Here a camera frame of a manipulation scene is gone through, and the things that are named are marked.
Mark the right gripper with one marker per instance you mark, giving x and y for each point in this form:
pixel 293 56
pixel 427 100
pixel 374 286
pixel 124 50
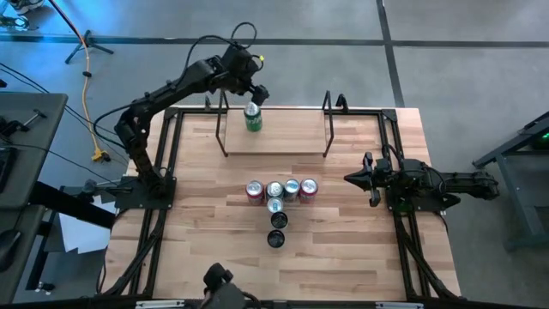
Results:
pixel 388 183

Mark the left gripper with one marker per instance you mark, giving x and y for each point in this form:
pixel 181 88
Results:
pixel 240 68

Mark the green Sprite can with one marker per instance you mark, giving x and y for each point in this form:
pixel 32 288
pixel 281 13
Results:
pixel 274 189
pixel 253 122

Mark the orange-red Fanta can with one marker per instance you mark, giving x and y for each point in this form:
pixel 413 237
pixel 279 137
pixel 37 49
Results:
pixel 309 196
pixel 255 197

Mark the slim blue drink can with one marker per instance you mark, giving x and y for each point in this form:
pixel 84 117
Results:
pixel 291 193

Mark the tall silver Celsius can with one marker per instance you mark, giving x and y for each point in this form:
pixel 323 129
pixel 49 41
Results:
pixel 275 205

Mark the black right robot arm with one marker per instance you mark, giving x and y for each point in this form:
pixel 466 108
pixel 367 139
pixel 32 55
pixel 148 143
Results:
pixel 467 184

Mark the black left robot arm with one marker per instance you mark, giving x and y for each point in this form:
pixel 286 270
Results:
pixel 171 88

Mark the black table clamp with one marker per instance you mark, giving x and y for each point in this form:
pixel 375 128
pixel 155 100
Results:
pixel 208 104
pixel 342 103

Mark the black round cylinder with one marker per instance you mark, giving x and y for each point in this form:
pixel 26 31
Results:
pixel 279 220
pixel 275 238

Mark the gray metal cart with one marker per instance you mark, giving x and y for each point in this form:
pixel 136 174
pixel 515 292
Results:
pixel 510 201

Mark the black floor stand foot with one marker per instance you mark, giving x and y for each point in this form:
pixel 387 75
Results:
pixel 88 43

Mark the black device with green light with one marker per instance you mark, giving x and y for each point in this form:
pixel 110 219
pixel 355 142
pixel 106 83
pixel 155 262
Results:
pixel 544 138

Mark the gray desk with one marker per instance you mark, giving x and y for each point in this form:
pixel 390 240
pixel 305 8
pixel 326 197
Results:
pixel 51 107

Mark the black desk crossbar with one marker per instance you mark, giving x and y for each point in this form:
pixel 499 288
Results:
pixel 73 207

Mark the black desk clamp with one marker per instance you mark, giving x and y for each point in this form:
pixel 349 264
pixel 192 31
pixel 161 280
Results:
pixel 13 126

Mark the black keyboard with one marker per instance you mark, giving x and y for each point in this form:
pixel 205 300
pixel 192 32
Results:
pixel 4 167

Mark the black computer mouse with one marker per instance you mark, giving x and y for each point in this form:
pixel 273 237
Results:
pixel 8 249

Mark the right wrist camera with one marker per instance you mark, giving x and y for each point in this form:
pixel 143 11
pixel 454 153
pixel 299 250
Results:
pixel 383 166

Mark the black aluminium table frame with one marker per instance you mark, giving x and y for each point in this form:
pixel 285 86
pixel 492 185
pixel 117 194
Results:
pixel 388 115

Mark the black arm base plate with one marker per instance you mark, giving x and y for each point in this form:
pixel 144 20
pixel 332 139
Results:
pixel 128 199
pixel 429 206

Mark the silver metal bracket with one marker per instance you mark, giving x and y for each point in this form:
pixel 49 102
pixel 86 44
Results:
pixel 159 304
pixel 399 305

